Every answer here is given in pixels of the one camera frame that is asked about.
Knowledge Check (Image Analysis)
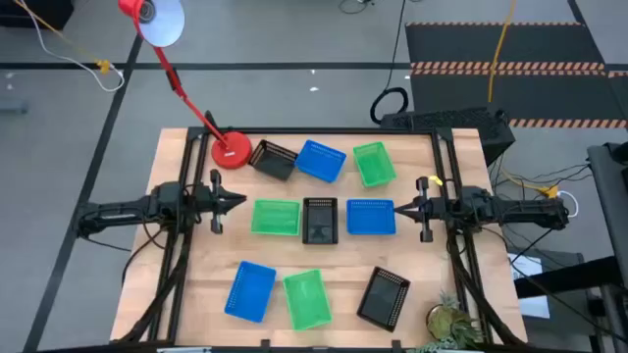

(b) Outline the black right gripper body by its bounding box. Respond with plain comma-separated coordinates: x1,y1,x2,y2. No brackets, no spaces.
415,176,449,243

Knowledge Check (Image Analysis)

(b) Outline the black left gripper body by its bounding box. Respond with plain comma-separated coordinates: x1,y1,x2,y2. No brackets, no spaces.
193,169,228,235

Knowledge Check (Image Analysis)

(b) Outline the black plastic basket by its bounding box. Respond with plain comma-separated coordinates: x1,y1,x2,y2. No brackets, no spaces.
356,266,411,333
301,196,340,245
247,139,299,181

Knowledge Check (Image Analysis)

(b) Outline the green plastic basket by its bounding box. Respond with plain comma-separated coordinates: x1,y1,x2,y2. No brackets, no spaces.
282,268,334,332
250,198,301,237
352,141,397,188

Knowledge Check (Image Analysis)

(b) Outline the blue plastic basket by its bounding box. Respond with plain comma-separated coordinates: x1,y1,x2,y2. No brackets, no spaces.
345,198,397,236
294,139,347,184
224,260,278,325

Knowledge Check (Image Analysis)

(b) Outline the red desk lamp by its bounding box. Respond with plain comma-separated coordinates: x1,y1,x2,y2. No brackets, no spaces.
117,0,253,171

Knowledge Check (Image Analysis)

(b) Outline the black computer case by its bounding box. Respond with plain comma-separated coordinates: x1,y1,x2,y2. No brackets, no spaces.
380,106,516,168

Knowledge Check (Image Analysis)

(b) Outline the potted succulent plant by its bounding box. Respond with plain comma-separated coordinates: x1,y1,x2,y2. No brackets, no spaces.
406,291,485,353

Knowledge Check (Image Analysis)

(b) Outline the white paper sheet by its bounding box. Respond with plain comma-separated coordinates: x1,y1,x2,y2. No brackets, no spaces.
507,252,551,320

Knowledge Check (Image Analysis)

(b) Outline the black hazard-striped floor mat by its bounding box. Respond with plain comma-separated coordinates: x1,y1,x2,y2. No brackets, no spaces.
404,21,628,129

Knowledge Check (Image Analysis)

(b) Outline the grey floor object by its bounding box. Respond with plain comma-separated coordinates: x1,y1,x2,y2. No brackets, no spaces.
0,95,29,116

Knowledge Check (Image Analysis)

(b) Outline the black floor box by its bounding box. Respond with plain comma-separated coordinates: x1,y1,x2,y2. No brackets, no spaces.
0,0,75,29

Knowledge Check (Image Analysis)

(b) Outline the black coiled cable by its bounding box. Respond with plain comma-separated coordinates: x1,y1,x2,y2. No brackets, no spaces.
369,0,411,126

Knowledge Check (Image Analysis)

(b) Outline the black metal table frame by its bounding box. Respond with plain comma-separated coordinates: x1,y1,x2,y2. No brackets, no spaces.
115,126,524,353

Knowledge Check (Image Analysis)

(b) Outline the white cable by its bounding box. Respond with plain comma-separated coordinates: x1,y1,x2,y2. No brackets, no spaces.
19,0,127,93
556,189,580,219

